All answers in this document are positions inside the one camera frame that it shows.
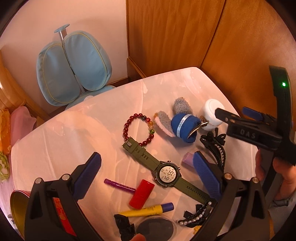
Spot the white round jar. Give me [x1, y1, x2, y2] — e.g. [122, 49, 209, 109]
[201, 99, 225, 131]

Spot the purple small tube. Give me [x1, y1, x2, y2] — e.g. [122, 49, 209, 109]
[104, 179, 135, 194]

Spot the pink lipstick tube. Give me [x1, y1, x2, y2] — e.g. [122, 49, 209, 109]
[182, 152, 194, 168]

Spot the black claw hair clip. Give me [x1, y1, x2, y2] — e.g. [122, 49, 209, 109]
[200, 128, 226, 172]

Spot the green digital wristwatch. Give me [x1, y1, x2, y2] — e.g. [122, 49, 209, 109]
[122, 137, 214, 204]

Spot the black pearl bow clip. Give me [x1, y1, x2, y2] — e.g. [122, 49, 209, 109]
[177, 201, 213, 228]

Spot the blue plush hair clip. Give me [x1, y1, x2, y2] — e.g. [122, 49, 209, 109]
[154, 97, 208, 143]

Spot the red lipstick case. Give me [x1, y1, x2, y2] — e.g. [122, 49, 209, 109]
[129, 179, 155, 209]

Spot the yellow cosmetic tube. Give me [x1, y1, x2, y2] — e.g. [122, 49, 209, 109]
[119, 202, 175, 217]

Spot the round gold tin box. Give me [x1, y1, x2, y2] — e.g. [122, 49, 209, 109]
[9, 189, 77, 240]

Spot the black ribbon bow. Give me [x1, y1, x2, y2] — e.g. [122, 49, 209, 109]
[114, 214, 135, 241]

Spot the clear round compact case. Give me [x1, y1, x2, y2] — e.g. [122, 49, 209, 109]
[135, 215, 176, 241]

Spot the red bead bracelet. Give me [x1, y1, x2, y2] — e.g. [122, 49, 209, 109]
[122, 112, 155, 147]

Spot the wooden wardrobe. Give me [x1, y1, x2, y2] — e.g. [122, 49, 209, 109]
[125, 0, 296, 121]

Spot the green cabbage plush toy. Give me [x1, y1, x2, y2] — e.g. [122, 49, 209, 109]
[0, 152, 10, 182]

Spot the pink bed sheet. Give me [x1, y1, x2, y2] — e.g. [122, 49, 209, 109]
[11, 106, 37, 146]

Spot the orange pillow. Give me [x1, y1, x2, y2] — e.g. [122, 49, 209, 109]
[1, 109, 11, 155]

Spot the wooden bed headboard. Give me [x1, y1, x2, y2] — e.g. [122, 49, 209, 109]
[0, 55, 50, 121]

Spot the light blue chair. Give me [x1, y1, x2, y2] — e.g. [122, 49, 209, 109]
[36, 25, 114, 108]

